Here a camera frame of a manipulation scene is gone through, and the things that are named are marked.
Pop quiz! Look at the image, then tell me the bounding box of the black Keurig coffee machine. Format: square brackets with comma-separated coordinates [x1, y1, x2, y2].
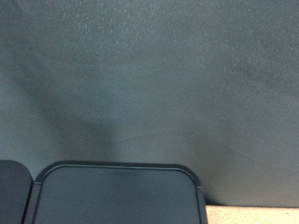
[0, 159, 208, 224]

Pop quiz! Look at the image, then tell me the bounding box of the grey curtain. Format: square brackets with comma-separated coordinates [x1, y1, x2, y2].
[0, 0, 299, 209]

